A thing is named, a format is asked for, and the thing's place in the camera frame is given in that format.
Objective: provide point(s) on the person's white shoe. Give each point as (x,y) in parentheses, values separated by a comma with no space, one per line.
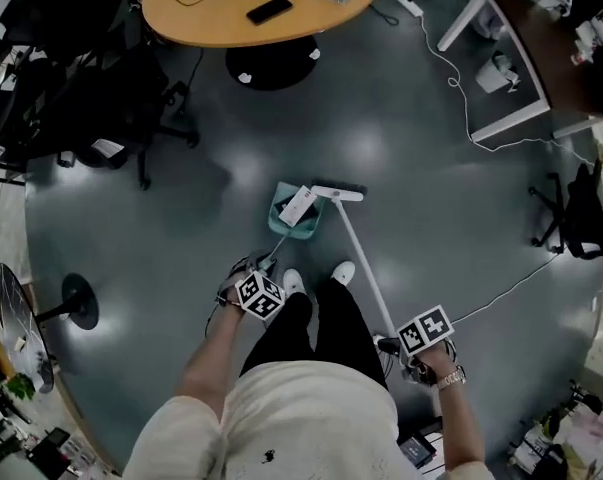
(293,280)
(343,272)

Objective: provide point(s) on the green potted plant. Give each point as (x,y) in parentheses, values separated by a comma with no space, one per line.
(18,387)

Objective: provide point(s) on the person's white shirt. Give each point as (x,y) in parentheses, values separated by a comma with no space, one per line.
(306,418)

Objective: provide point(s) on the black box with screen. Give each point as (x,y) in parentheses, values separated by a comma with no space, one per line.
(416,449)

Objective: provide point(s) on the round black marble table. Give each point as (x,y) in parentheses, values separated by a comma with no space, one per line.
(18,318)

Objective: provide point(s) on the white paper sheet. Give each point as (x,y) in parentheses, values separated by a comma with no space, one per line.
(107,148)

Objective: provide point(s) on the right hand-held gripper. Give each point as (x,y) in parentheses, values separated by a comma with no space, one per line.
(425,334)

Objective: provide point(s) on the grey-green floor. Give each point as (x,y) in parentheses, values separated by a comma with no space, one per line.
(406,143)

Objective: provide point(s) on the white broom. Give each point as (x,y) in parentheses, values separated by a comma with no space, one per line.
(353,238)

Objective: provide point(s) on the white power strip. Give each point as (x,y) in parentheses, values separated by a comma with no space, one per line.
(410,5)

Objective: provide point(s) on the teal dustpan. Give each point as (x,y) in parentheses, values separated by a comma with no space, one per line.
(301,231)

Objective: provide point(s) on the person's left white shoe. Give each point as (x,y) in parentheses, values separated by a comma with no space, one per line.
(293,280)

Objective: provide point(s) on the metal wristwatch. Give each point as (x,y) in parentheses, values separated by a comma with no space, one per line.
(451,379)

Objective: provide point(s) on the round wooden table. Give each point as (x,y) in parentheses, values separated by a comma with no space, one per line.
(206,15)

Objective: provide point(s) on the white-framed brown desk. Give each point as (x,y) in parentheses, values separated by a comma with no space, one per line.
(546,43)

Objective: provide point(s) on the waste bin with white bag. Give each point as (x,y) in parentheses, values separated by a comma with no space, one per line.
(496,75)

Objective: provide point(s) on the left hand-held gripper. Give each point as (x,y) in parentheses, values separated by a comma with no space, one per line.
(259,295)

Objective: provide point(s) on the person's right white shoe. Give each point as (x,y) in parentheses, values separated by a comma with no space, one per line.
(343,272)

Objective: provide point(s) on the black smartphone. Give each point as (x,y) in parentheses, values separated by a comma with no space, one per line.
(269,10)

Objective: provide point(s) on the white paper packet trash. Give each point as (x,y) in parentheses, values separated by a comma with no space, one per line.
(297,205)

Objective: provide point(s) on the person's right hand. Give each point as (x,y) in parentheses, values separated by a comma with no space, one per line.
(438,364)

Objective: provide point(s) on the person's right forearm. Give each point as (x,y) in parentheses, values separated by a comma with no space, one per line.
(458,423)

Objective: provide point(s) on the person's left forearm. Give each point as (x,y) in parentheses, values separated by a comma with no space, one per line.
(206,363)

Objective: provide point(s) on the person's black trousers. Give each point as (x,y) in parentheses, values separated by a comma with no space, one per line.
(333,328)

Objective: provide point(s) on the black office chair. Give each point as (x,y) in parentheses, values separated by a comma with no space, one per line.
(116,98)
(588,208)

